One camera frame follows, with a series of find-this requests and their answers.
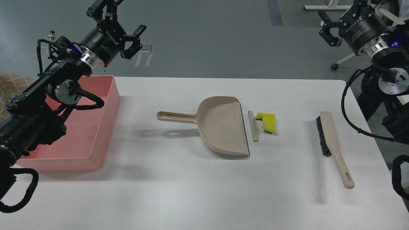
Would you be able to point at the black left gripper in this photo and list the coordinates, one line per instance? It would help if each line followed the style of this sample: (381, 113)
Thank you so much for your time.
(108, 38)

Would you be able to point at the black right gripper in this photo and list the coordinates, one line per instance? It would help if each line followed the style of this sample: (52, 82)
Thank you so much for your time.
(361, 26)

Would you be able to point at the yellow sponge piece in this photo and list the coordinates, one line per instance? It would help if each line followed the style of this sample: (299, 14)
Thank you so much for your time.
(269, 121)

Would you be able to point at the beige hand brush black bristles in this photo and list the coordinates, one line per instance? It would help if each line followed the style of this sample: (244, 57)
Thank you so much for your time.
(329, 143)

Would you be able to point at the beige plastic dustpan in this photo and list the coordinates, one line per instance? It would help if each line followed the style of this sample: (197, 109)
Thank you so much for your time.
(220, 122)

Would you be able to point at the slice of toast bread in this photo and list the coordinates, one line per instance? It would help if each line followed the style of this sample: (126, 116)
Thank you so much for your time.
(253, 126)

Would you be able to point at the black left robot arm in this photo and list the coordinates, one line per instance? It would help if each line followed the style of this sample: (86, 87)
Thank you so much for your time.
(37, 115)

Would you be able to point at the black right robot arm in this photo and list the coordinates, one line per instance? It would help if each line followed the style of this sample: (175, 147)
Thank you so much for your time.
(397, 123)

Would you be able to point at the pink plastic bin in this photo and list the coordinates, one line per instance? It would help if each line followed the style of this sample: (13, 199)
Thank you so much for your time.
(85, 145)

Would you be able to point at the white desk foot bar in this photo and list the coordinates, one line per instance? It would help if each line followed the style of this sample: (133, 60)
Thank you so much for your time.
(329, 5)

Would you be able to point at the white office chair base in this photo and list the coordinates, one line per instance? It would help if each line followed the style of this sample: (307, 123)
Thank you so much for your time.
(346, 59)

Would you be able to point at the beige checkered cloth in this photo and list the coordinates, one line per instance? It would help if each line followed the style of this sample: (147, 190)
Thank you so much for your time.
(11, 85)

